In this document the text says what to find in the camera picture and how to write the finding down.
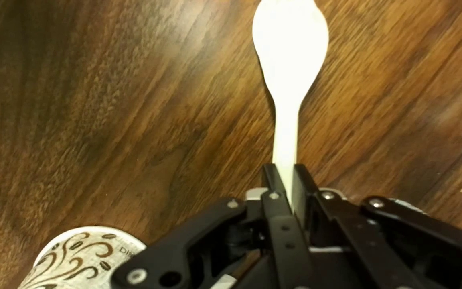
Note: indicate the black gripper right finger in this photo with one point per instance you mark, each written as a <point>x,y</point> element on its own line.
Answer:
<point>369,242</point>

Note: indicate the white plastic spoon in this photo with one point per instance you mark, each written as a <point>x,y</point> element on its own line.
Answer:
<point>289,42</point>

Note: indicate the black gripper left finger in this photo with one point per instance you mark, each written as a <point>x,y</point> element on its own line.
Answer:
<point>273,235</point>

